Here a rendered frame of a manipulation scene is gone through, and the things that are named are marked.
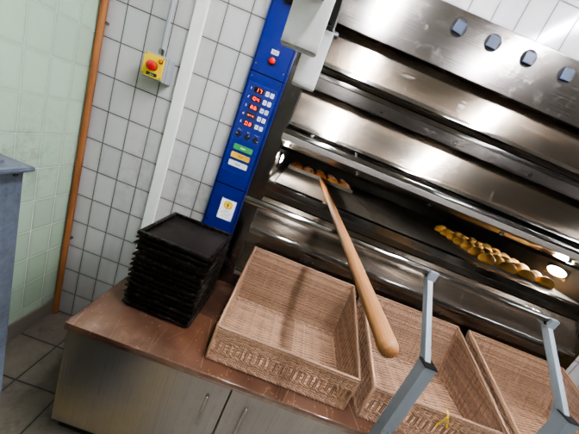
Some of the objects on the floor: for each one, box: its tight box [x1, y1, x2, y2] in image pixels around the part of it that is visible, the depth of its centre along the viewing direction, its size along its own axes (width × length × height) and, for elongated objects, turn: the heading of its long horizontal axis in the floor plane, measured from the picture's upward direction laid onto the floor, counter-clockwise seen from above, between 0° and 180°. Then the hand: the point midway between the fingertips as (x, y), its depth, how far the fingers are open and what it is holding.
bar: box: [243, 194, 579, 434], centre depth 98 cm, size 31×127×118 cm, turn 36°
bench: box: [51, 276, 576, 434], centre depth 127 cm, size 56×242×58 cm, turn 36°
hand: (304, 62), depth 28 cm, fingers open, 13 cm apart
